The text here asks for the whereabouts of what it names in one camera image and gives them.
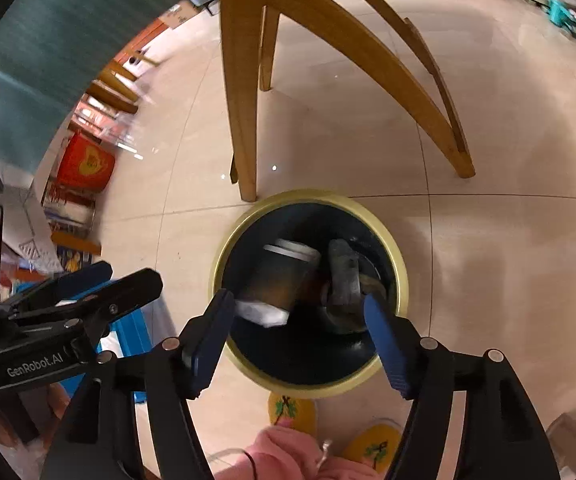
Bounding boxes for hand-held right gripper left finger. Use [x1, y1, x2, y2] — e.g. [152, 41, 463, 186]
[40, 287, 236, 480]

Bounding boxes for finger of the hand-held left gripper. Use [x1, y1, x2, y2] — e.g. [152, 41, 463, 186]
[0, 260, 114, 317]
[8, 268, 164, 343]

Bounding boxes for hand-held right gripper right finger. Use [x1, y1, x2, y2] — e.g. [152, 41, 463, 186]
[363, 294, 561, 480]

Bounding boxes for yellow-rimmed dark trash bin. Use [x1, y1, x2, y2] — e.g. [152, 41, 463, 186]
[209, 189, 410, 400]

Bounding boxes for brown bottle white cap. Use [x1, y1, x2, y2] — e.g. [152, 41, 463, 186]
[238, 239, 321, 313]

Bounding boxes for white crumpled paper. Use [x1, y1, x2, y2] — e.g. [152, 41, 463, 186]
[233, 300, 291, 330]

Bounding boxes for stack of colourful books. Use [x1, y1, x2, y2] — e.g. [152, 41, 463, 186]
[42, 180, 103, 261]

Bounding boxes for grey crumpled wrapper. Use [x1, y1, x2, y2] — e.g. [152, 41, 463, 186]
[325, 239, 389, 333]

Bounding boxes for yellow slipper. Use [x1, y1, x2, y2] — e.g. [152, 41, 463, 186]
[343, 424, 403, 476]
[267, 392, 316, 433]

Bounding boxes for red gift box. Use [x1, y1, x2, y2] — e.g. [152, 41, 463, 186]
[57, 132, 116, 193]

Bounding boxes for person's pink clothing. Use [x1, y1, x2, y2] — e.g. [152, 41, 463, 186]
[213, 425, 384, 480]

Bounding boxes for yellow stool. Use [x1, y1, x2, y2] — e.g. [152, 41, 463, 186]
[109, 47, 161, 85]
[85, 80, 141, 113]

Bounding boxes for wooden chair legs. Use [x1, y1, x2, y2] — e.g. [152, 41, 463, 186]
[218, 0, 476, 203]

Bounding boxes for teal printed tablecloth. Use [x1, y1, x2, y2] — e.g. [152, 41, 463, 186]
[0, 0, 269, 181]

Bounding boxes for cardboard box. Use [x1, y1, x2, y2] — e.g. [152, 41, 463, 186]
[160, 2, 196, 31]

